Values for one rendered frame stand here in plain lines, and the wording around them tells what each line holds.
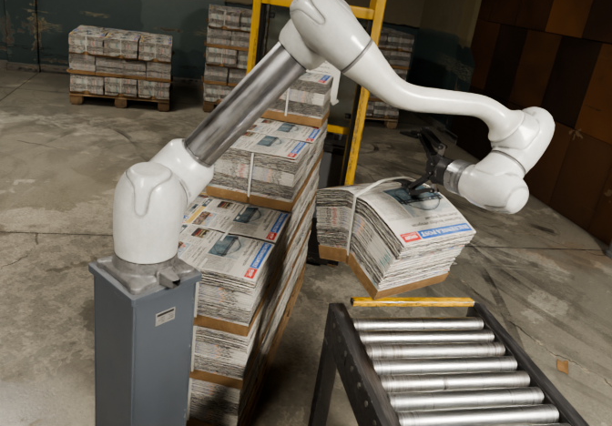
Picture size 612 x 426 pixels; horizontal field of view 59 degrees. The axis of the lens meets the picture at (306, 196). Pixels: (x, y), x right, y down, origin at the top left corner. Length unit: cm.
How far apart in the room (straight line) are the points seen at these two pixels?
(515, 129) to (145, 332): 103
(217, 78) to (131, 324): 589
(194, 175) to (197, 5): 723
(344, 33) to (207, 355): 123
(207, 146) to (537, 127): 83
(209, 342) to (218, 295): 20
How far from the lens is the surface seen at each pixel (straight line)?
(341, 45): 120
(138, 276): 137
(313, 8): 121
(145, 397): 156
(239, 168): 225
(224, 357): 197
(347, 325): 166
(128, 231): 132
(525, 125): 141
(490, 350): 176
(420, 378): 155
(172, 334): 149
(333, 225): 167
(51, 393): 262
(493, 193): 135
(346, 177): 335
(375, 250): 152
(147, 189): 129
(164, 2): 860
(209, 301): 185
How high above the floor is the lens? 173
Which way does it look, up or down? 21 degrees down
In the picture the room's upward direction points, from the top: 8 degrees clockwise
